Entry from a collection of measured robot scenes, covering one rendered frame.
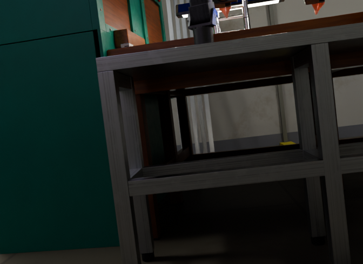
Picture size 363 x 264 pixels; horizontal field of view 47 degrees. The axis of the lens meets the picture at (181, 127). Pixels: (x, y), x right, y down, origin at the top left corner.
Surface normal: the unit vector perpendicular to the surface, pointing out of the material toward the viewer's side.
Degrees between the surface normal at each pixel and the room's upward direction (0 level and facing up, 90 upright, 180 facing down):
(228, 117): 90
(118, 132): 90
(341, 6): 90
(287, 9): 90
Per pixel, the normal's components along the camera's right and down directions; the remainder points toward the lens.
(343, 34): -0.07, 0.05
